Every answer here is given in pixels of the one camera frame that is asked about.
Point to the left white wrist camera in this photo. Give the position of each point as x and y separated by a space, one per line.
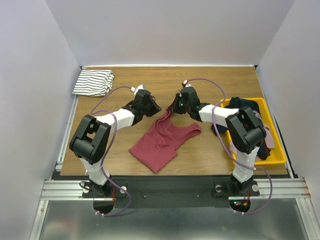
140 87

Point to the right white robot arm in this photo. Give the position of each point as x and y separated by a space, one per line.
246 131

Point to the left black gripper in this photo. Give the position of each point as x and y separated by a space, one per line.
156 108

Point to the aluminium frame rail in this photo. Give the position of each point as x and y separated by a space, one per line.
63 131

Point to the navy blue tank top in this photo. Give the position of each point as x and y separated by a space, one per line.
237 103

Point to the light pink tank top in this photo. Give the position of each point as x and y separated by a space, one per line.
269 141

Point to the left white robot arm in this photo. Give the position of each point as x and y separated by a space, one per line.
90 140

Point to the black white striped tank top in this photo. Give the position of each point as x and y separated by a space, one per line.
94 83

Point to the maroon tank top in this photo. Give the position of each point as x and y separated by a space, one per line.
159 145

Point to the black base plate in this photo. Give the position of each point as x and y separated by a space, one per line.
161 192

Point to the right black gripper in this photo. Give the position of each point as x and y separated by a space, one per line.
177 105

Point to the yellow plastic tray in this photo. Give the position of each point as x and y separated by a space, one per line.
277 154

